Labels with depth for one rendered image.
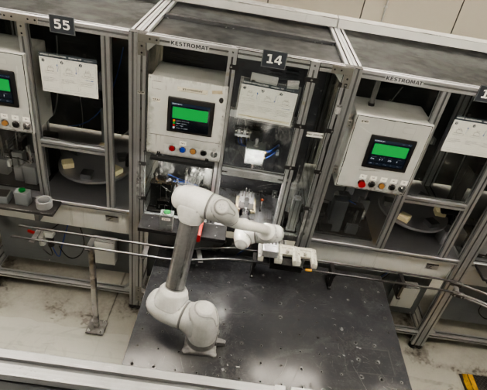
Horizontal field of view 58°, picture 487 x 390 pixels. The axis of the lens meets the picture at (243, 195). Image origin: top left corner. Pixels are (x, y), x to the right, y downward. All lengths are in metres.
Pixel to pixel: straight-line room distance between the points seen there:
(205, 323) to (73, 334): 1.37
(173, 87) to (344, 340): 1.69
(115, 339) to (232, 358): 1.14
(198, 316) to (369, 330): 1.07
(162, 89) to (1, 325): 2.04
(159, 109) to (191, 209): 0.65
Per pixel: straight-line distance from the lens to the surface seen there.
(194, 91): 2.39
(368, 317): 2.87
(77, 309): 3.55
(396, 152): 2.57
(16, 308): 3.65
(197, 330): 2.30
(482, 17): 6.45
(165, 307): 2.33
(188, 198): 2.08
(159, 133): 2.53
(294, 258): 2.76
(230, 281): 2.80
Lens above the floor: 2.69
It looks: 35 degrees down
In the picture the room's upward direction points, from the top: 10 degrees clockwise
